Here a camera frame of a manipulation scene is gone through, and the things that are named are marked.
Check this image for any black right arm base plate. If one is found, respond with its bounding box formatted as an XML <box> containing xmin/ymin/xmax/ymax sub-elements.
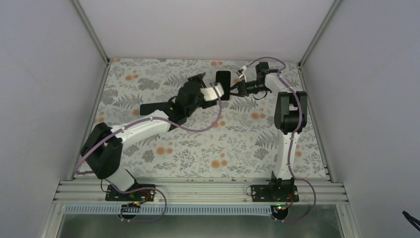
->
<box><xmin>250</xmin><ymin>185</ymin><xmax>300</xmax><ymax>202</ymax></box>

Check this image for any aluminium front rail frame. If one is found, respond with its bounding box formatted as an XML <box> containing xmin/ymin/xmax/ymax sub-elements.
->
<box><xmin>53</xmin><ymin>178</ymin><xmax>349</xmax><ymax>205</ymax></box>

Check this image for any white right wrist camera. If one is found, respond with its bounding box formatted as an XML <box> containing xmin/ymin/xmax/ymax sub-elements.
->
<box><xmin>235</xmin><ymin>66</ymin><xmax>247</xmax><ymax>79</ymax></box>

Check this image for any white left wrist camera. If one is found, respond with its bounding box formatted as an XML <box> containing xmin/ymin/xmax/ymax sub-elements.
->
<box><xmin>200</xmin><ymin>84</ymin><xmax>224</xmax><ymax>102</ymax></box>

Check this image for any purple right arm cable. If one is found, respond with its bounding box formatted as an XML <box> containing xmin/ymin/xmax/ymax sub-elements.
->
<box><xmin>243</xmin><ymin>56</ymin><xmax>316</xmax><ymax>224</ymax></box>

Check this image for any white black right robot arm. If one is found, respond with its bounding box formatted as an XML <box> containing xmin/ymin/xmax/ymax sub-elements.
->
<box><xmin>231</xmin><ymin>62</ymin><xmax>307</xmax><ymax>202</ymax></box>

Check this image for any beige phone case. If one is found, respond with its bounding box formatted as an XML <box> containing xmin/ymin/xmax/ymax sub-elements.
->
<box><xmin>139</xmin><ymin>102</ymin><xmax>174</xmax><ymax>116</ymax></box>

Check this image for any black object at corner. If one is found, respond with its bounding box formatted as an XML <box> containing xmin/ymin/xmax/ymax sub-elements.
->
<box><xmin>402</xmin><ymin>210</ymin><xmax>420</xmax><ymax>231</ymax></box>

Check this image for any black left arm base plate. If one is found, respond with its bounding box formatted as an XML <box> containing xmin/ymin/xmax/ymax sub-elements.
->
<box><xmin>105</xmin><ymin>183</ymin><xmax>156</xmax><ymax>202</ymax></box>

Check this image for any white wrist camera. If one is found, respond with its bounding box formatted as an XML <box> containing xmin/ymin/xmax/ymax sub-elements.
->
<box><xmin>200</xmin><ymin>84</ymin><xmax>224</xmax><ymax>102</ymax></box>
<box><xmin>235</xmin><ymin>66</ymin><xmax>247</xmax><ymax>79</ymax></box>

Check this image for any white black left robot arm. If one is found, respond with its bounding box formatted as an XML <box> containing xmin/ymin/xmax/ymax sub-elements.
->
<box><xmin>75</xmin><ymin>73</ymin><xmax>224</xmax><ymax>201</ymax></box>

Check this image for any slotted grey cable duct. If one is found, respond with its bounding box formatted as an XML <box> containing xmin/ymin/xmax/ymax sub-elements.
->
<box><xmin>64</xmin><ymin>204</ymin><xmax>271</xmax><ymax>216</ymax></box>

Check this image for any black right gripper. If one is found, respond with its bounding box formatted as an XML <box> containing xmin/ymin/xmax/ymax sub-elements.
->
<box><xmin>227</xmin><ymin>80</ymin><xmax>270</xmax><ymax>98</ymax></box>

